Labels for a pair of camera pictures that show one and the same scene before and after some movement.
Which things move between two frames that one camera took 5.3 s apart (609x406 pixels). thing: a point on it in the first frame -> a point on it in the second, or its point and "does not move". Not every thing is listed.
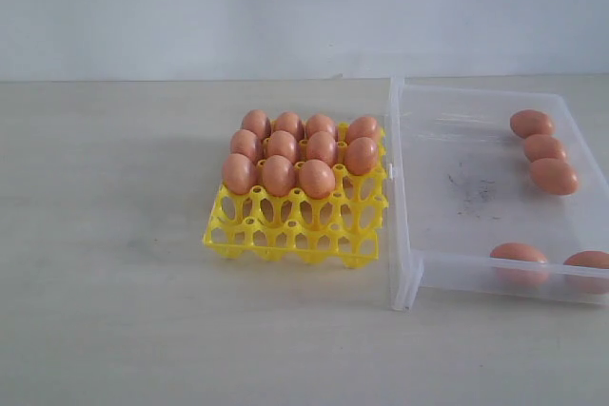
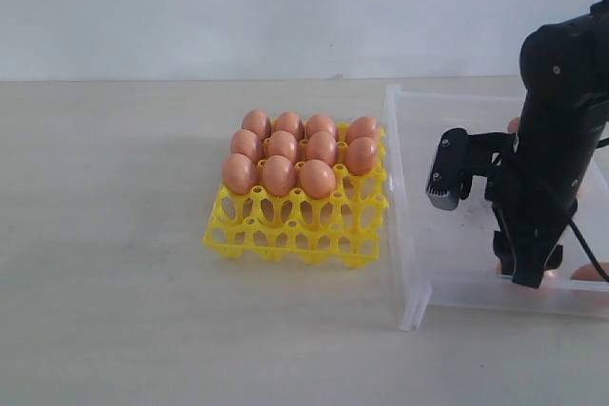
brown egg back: (239, 172) does not move
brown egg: (322, 146) does not move
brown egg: (279, 175) does not move
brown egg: (589, 258) -> (589, 272)
